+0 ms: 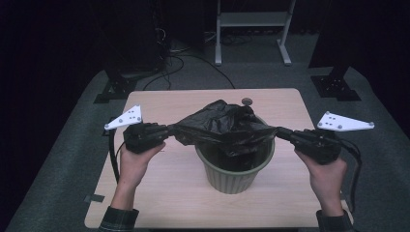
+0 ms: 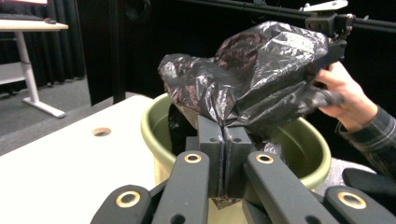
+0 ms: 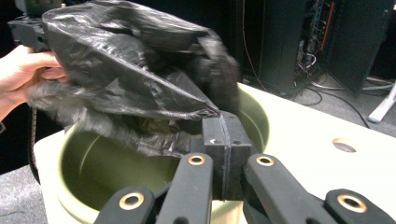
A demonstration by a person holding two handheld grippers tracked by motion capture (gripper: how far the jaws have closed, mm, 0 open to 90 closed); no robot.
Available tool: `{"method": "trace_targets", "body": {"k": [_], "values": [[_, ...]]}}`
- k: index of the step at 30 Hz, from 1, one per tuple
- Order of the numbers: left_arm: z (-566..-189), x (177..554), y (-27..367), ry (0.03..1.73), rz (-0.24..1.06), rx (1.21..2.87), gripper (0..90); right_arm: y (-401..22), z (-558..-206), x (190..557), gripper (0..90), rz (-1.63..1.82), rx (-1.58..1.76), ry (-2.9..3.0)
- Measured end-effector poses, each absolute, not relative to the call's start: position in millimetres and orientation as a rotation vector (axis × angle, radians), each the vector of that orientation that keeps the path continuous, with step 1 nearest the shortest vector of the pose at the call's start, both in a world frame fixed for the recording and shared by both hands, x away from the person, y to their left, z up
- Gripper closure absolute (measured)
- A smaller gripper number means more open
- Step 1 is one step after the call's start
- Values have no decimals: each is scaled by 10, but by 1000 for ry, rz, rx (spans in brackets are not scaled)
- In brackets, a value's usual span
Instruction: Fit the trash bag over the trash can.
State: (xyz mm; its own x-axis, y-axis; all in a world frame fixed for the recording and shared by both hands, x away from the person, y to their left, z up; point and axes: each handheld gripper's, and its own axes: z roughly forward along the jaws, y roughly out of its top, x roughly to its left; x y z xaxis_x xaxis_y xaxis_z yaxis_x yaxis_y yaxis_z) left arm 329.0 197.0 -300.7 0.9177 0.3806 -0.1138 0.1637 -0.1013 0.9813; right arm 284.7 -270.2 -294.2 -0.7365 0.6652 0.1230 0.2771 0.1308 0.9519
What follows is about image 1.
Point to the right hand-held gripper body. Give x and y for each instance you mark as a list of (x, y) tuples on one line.
[(319, 146)]

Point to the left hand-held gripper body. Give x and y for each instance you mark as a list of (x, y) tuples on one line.
[(141, 137)]

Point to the black plastic garbage bag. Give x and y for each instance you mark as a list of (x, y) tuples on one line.
[(222, 129)]

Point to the green plastic bucket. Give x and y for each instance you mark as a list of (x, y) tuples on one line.
[(232, 180)]

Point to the person's left hand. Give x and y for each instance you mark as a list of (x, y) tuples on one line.
[(135, 167)]

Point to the person's right hand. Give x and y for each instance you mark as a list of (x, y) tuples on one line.
[(327, 180)]

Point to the round dark table grommet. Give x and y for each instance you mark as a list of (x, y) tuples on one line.
[(247, 101)]

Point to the black stand base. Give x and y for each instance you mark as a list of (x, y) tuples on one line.
[(335, 85), (117, 88)]

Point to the grey floor tape strip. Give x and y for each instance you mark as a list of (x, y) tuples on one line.
[(95, 198)]

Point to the white metal stand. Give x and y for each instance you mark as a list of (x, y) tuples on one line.
[(253, 18)]

